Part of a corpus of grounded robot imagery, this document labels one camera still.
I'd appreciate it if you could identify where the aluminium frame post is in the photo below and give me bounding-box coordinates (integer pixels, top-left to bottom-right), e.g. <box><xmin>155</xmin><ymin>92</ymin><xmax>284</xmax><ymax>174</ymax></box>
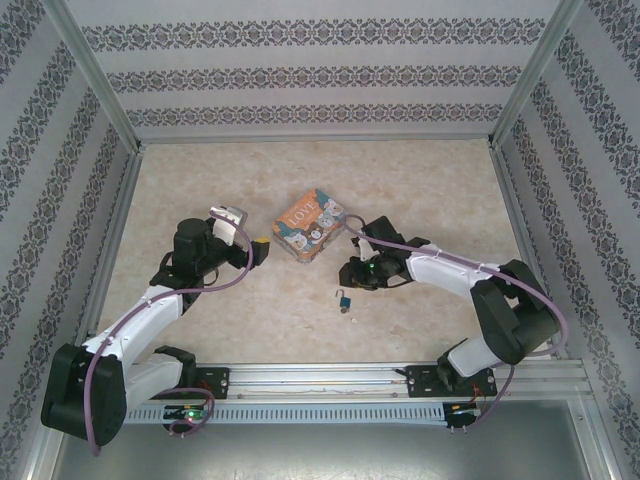
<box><xmin>40</xmin><ymin>0</ymin><xmax>145</xmax><ymax>152</ymax></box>
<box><xmin>490</xmin><ymin>0</ymin><xmax>585</xmax><ymax>147</ymax></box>

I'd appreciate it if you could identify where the aluminium table side rail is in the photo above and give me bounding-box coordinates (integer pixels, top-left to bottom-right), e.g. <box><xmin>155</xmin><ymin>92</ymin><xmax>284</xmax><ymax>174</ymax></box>
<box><xmin>69</xmin><ymin>144</ymin><xmax>147</xmax><ymax>362</ymax></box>
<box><xmin>488</xmin><ymin>143</ymin><xmax>570</xmax><ymax>360</ymax></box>

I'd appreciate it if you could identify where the orange LOVE bear tin box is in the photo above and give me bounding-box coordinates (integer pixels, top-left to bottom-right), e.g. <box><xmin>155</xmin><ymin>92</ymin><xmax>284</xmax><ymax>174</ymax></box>
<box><xmin>271</xmin><ymin>187</ymin><xmax>349</xmax><ymax>265</ymax></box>

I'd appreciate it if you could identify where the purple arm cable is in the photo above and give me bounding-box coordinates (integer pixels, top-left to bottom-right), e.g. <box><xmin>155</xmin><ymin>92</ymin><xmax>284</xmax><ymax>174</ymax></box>
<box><xmin>342</xmin><ymin>214</ymin><xmax>574</xmax><ymax>431</ymax></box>
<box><xmin>82</xmin><ymin>209</ymin><xmax>254</xmax><ymax>459</ymax></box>

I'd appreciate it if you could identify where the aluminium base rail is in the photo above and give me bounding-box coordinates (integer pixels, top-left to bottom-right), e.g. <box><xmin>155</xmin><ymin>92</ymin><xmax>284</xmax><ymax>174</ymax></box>
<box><xmin>49</xmin><ymin>358</ymin><xmax>587</xmax><ymax>402</ymax></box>

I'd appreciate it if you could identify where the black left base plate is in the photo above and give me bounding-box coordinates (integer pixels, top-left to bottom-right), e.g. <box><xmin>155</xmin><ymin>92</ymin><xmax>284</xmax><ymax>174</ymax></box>
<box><xmin>192</xmin><ymin>367</ymin><xmax>231</xmax><ymax>401</ymax></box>

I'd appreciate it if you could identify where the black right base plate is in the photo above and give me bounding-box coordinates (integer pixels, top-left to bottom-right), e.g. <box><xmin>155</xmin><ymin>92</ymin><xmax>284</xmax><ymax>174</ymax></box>
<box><xmin>394</xmin><ymin>364</ymin><xmax>496</xmax><ymax>399</ymax></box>

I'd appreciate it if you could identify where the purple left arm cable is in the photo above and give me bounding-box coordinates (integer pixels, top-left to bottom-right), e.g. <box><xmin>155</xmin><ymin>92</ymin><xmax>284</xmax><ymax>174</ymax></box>
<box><xmin>82</xmin><ymin>209</ymin><xmax>254</xmax><ymax>459</ymax></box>

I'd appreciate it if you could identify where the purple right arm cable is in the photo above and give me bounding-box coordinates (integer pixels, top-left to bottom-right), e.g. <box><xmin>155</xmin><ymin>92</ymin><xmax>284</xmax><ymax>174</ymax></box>
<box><xmin>342</xmin><ymin>214</ymin><xmax>574</xmax><ymax>431</ymax></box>

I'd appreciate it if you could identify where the slotted grey cable duct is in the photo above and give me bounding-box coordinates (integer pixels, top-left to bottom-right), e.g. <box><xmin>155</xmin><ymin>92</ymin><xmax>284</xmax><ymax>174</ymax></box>
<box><xmin>124</xmin><ymin>403</ymin><xmax>446</xmax><ymax>426</ymax></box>

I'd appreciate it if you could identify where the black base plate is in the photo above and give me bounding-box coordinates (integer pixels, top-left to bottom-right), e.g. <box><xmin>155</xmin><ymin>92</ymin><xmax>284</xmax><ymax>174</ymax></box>
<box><xmin>394</xmin><ymin>364</ymin><xmax>496</xmax><ymax>399</ymax></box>
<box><xmin>192</xmin><ymin>367</ymin><xmax>231</xmax><ymax>401</ymax></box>

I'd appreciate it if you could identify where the green-lit circuit board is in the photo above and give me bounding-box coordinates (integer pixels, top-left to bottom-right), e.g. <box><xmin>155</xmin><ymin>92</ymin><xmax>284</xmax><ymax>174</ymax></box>
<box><xmin>163</xmin><ymin>406</ymin><xmax>207</xmax><ymax>422</ymax></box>

